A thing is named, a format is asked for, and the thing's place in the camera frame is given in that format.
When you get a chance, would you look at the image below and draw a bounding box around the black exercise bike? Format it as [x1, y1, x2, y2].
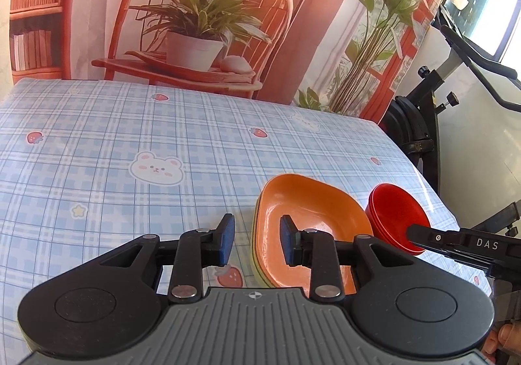
[383, 9, 521, 237]

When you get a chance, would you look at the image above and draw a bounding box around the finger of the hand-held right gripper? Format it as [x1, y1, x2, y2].
[407, 223, 465, 257]

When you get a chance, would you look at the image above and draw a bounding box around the orange plastic plate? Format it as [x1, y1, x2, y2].
[256, 173, 373, 296]

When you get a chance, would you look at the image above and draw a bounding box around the printed backdrop cloth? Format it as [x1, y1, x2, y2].
[8, 0, 465, 124]

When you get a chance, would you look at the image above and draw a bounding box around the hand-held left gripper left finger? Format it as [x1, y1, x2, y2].
[100, 213, 237, 303]

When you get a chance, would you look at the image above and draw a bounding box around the blue plaid tablecloth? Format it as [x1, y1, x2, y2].
[0, 77, 496, 365]

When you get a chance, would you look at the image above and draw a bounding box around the person's right hand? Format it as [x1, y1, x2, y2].
[485, 321, 521, 365]

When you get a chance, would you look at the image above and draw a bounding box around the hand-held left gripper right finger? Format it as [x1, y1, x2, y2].
[279, 214, 416, 303]

